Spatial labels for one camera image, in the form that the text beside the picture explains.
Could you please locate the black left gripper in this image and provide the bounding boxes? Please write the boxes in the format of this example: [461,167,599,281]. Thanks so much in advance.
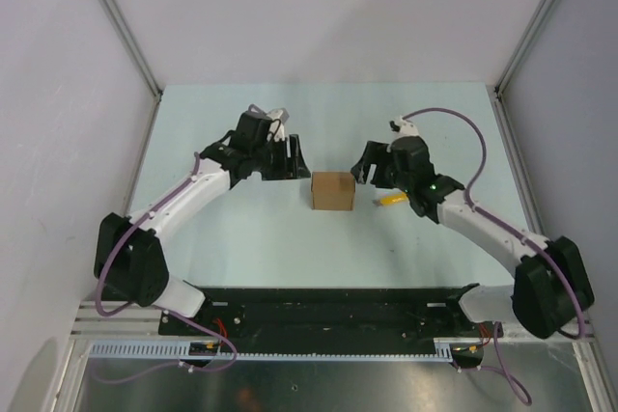
[251,134,310,181]

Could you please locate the yellow utility knife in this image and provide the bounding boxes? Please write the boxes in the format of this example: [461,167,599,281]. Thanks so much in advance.
[373,193,407,206]

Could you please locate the brown cardboard express box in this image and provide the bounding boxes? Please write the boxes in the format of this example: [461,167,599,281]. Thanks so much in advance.
[311,172,355,211]

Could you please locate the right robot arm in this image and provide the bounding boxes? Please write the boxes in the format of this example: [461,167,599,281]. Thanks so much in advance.
[351,136,595,339]

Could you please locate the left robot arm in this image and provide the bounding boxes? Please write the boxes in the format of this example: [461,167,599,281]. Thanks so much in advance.
[94,106,311,335]

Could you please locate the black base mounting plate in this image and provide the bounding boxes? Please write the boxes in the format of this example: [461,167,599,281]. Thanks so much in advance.
[158,286,484,355]

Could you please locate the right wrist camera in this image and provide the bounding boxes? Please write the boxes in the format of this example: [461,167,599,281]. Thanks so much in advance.
[389,116,420,140]

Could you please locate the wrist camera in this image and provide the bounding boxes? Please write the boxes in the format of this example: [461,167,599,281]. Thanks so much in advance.
[248,104,289,142]
[389,116,420,140]

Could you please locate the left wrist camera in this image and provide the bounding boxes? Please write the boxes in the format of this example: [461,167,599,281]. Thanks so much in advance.
[248,104,289,142]

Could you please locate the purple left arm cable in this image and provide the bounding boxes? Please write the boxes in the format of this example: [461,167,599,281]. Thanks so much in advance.
[95,151,238,384]

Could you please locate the white slotted cable duct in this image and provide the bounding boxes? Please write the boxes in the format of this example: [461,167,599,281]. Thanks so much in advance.
[89,340,453,363]

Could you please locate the right aluminium corner post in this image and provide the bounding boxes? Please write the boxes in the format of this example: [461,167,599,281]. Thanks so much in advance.
[492,0,588,99]

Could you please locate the aluminium corner post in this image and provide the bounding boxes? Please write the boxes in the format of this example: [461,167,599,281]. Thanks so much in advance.
[71,0,163,103]
[492,0,588,99]

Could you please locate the left aluminium corner post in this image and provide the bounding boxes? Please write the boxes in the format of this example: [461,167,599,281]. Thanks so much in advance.
[71,0,163,103]

